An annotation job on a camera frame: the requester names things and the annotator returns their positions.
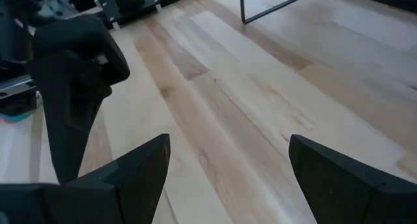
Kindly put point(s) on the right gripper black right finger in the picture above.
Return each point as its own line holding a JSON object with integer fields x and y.
{"x": 352, "y": 198}

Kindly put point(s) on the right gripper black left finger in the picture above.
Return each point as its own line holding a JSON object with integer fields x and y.
{"x": 123, "y": 191}

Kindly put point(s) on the silver metal bracket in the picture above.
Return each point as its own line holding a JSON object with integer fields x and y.
{"x": 16, "y": 85}

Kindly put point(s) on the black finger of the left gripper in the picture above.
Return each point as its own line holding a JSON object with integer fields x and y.
{"x": 68, "y": 136}

